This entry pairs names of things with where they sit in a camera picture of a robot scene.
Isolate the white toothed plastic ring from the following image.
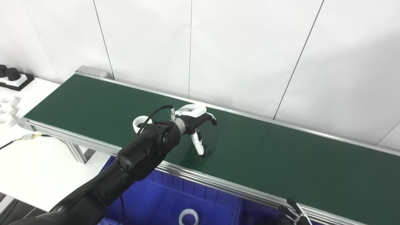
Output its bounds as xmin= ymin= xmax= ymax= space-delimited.
xmin=0 ymin=114 xmax=16 ymax=128
xmin=179 ymin=208 xmax=199 ymax=225
xmin=0 ymin=95 xmax=18 ymax=107
xmin=132 ymin=116 xmax=153 ymax=133
xmin=0 ymin=105 xmax=18 ymax=116

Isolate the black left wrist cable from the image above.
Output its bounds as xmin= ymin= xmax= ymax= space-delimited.
xmin=136 ymin=105 xmax=176 ymax=136

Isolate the green conveyor belt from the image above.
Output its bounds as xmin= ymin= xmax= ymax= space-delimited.
xmin=17 ymin=66 xmax=400 ymax=225
xmin=24 ymin=74 xmax=400 ymax=225

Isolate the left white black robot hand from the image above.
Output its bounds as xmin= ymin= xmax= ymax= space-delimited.
xmin=173 ymin=104 xmax=218 ymax=157

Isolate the blue bin with white rings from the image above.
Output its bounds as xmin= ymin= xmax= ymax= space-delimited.
xmin=98 ymin=156 xmax=244 ymax=225

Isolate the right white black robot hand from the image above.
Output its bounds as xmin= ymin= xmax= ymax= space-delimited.
xmin=278 ymin=198 xmax=313 ymax=225

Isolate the cable with yellow connector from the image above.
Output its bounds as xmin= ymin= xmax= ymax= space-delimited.
xmin=0 ymin=134 xmax=52 ymax=150

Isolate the black white flat tray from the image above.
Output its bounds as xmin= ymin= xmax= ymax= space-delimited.
xmin=0 ymin=72 xmax=35 ymax=92

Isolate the aluminium conveyor leg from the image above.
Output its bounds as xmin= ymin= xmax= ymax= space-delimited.
xmin=64 ymin=139 xmax=96 ymax=164

